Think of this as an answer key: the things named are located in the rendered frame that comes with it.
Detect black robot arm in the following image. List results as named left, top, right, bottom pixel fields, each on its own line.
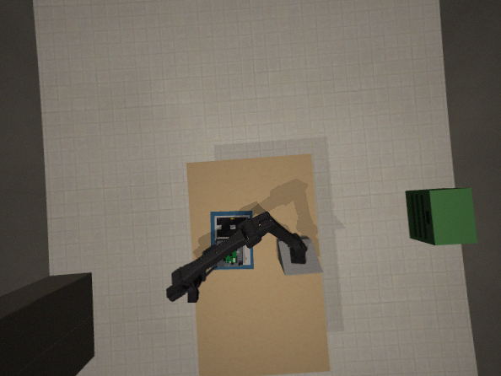
left=166, top=211, right=308, bottom=303

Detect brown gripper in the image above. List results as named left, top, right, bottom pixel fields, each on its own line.
left=197, top=271, right=206, bottom=282

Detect green circuit board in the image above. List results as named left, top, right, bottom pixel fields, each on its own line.
left=225, top=251, right=236, bottom=263

